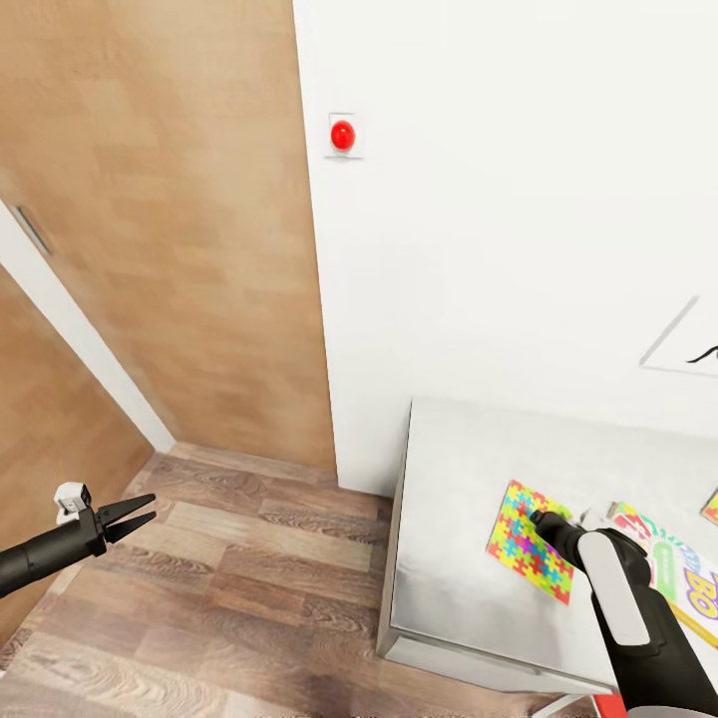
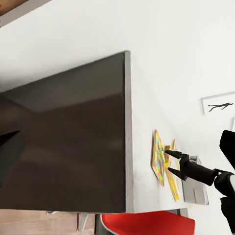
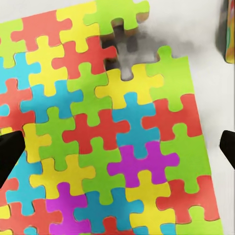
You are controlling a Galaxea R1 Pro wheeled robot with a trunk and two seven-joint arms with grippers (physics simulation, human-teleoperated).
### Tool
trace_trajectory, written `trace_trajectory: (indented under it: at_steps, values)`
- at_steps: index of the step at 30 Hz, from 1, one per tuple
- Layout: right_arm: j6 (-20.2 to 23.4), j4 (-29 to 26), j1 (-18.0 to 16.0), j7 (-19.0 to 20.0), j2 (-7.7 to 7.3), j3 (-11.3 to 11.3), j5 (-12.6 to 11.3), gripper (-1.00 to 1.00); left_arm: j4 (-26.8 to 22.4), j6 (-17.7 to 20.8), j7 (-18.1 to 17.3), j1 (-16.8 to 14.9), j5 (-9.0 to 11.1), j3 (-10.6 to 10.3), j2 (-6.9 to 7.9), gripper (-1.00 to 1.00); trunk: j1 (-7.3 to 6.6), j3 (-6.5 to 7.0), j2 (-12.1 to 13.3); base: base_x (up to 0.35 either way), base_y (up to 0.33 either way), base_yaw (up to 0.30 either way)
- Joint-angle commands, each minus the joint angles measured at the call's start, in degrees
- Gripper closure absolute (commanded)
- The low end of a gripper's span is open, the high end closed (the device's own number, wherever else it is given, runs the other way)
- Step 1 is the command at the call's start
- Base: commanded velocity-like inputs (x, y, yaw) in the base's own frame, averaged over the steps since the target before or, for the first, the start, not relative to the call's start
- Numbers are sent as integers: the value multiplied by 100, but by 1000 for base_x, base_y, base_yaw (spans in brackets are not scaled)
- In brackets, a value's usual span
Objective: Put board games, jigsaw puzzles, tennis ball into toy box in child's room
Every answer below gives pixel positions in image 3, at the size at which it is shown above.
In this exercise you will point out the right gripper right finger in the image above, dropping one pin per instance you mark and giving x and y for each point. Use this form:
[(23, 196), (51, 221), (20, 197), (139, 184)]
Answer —
[(227, 146)]

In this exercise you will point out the jigsaw puzzle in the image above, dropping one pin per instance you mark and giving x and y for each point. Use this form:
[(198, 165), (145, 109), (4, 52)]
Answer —
[(102, 156)]

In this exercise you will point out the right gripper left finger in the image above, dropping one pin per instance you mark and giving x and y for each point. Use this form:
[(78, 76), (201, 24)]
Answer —
[(12, 146)]

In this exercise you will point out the desk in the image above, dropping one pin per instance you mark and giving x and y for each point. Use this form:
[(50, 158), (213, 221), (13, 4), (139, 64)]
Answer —
[(193, 28)]

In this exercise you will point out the board game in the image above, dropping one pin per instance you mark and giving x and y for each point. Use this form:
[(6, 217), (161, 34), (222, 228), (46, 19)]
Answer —
[(230, 34)]

